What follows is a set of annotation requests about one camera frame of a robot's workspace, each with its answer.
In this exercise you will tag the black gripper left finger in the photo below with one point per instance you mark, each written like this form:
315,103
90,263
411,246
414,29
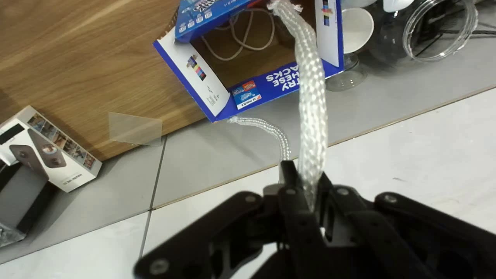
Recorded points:
249,238

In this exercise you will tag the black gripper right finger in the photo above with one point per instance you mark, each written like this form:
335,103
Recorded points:
404,238

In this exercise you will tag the blue printed carton box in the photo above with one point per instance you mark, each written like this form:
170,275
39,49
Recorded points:
207,88

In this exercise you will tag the clear glass jar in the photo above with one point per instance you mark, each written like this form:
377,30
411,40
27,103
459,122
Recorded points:
428,32

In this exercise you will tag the white power strip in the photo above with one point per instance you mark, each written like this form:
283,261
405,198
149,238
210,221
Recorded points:
52,156

